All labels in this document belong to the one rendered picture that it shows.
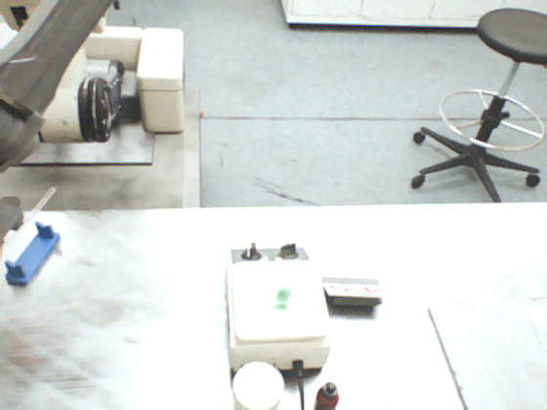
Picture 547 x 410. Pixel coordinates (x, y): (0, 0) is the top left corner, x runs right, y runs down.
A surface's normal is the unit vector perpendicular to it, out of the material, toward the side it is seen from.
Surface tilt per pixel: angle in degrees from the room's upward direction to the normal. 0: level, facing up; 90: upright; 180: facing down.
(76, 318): 0
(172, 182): 0
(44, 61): 73
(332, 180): 0
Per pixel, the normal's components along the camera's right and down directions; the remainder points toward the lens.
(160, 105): 0.11, 0.70
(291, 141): 0.08, -0.72
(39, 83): 0.66, 0.32
